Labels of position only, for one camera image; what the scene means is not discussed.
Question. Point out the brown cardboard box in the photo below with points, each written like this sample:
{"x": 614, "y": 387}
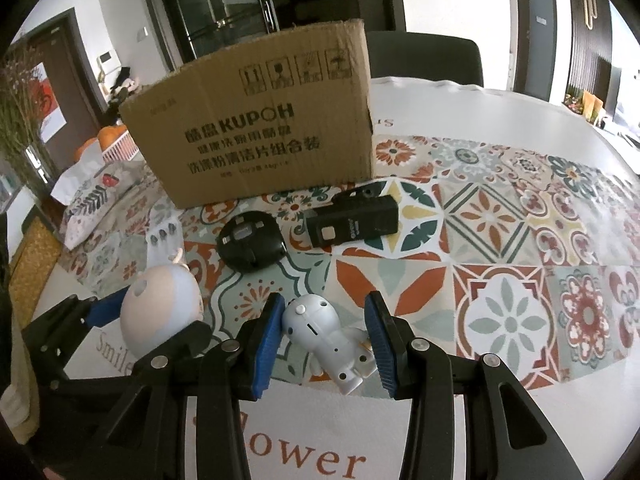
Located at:
{"x": 250, "y": 140}

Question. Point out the brown wooden entrance door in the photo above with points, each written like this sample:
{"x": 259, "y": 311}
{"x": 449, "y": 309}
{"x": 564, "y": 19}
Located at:
{"x": 70, "y": 85}

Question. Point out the dried flower bunch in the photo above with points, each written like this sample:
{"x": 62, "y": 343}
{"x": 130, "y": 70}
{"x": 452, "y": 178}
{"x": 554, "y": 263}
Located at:
{"x": 20, "y": 110}

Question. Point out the red door poster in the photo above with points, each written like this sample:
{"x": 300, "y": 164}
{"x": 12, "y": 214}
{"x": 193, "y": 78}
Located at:
{"x": 47, "y": 100}

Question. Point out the white round toy device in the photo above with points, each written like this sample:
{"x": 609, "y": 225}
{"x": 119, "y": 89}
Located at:
{"x": 155, "y": 310}

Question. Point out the grey interior door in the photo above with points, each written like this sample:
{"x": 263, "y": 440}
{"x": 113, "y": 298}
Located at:
{"x": 537, "y": 30}

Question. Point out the dark dining chair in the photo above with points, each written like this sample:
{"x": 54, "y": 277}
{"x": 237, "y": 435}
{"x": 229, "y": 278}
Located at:
{"x": 425, "y": 57}

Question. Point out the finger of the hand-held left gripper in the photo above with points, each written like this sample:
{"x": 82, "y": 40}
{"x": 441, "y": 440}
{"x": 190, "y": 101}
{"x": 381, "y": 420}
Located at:
{"x": 185, "y": 337}
{"x": 107, "y": 307}

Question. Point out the woven yellow tissue box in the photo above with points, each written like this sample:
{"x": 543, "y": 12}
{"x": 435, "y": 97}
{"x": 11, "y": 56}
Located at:
{"x": 32, "y": 270}

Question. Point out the leaf print tissue pouch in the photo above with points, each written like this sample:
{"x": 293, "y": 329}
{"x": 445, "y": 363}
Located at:
{"x": 95, "y": 200}

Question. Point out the black round device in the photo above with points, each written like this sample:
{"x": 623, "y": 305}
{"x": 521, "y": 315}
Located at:
{"x": 250, "y": 242}

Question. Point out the cluttered side cabinet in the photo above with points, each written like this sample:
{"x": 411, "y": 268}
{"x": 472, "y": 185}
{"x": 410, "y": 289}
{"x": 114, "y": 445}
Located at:
{"x": 122, "y": 85}

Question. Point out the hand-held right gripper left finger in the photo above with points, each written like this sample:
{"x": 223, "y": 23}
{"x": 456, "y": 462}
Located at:
{"x": 267, "y": 350}

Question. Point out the orange paper bags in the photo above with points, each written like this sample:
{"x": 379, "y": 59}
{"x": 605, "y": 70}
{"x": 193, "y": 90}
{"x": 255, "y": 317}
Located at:
{"x": 592, "y": 105}

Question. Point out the white battery charger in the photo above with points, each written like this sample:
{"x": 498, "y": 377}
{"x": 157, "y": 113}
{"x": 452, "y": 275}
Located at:
{"x": 160, "y": 252}

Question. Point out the dark sliding glass door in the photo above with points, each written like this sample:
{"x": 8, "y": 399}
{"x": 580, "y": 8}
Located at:
{"x": 225, "y": 0}

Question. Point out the orange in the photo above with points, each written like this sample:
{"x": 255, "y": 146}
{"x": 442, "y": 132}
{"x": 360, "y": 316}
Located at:
{"x": 111, "y": 135}
{"x": 85, "y": 149}

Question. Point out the person's left forearm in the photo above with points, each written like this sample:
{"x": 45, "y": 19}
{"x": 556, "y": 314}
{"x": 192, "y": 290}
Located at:
{"x": 15, "y": 405}

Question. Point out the white fruit basket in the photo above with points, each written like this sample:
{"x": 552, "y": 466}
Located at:
{"x": 122, "y": 152}

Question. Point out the gold loop wall decor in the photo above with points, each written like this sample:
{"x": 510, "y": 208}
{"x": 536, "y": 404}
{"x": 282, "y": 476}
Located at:
{"x": 585, "y": 15}

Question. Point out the patterned floral table runner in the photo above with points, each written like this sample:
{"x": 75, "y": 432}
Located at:
{"x": 490, "y": 240}

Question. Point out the dark slatted wall panel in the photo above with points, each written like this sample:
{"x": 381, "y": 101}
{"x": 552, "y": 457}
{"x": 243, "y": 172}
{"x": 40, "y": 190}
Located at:
{"x": 600, "y": 60}

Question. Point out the wall light switch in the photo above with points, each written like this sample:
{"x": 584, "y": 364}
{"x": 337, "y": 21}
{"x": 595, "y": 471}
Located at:
{"x": 142, "y": 33}

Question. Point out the black rectangular device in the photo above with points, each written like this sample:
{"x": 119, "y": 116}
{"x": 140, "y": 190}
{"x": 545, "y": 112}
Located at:
{"x": 350, "y": 222}

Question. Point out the white robot figure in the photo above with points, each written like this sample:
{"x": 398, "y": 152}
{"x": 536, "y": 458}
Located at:
{"x": 320, "y": 335}

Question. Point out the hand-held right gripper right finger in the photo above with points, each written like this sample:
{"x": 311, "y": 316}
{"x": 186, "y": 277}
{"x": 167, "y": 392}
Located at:
{"x": 382, "y": 350}

